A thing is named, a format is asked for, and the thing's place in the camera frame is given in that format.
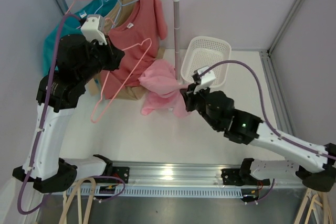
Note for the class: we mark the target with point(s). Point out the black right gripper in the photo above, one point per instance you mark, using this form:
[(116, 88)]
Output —
[(190, 96)]

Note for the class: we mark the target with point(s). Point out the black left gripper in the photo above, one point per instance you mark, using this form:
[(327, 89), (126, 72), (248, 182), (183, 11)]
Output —
[(114, 55)]

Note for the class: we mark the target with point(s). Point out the coral red t-shirt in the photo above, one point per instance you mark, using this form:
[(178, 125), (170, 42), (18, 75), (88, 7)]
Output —
[(136, 45)]

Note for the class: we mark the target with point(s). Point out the pink t-shirt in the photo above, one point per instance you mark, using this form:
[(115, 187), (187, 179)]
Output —
[(163, 89)]

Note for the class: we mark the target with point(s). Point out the pink wire hanger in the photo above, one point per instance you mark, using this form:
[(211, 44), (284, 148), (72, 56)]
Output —
[(135, 51)]

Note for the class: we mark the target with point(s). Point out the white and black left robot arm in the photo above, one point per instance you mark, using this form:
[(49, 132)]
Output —
[(78, 61)]

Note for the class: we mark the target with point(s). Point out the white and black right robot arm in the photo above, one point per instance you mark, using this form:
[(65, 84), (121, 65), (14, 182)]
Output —
[(309, 163)]

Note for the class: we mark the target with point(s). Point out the tan t-shirt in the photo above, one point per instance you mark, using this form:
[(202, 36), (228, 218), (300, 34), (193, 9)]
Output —
[(126, 6)]

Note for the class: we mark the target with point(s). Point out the teal t-shirt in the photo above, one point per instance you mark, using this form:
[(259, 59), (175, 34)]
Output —
[(71, 27)]

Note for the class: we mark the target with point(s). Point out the white perforated plastic basket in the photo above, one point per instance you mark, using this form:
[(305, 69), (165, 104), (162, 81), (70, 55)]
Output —
[(203, 51)]

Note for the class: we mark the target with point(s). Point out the beige wooden hangers right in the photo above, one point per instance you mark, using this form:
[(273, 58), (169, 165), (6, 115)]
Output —
[(314, 206)]

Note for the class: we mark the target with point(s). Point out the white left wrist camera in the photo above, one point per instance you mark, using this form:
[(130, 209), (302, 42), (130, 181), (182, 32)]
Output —
[(93, 29)]

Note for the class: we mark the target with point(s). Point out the aluminium mounting rail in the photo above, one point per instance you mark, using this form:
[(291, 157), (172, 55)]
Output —
[(161, 174)]

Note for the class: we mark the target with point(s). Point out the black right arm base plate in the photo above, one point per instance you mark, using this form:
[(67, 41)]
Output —
[(237, 177)]

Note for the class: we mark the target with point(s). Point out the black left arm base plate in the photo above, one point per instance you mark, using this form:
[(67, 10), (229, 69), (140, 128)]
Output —
[(121, 172)]

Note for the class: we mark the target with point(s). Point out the white slotted cable duct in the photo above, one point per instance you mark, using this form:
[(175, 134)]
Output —
[(175, 192)]

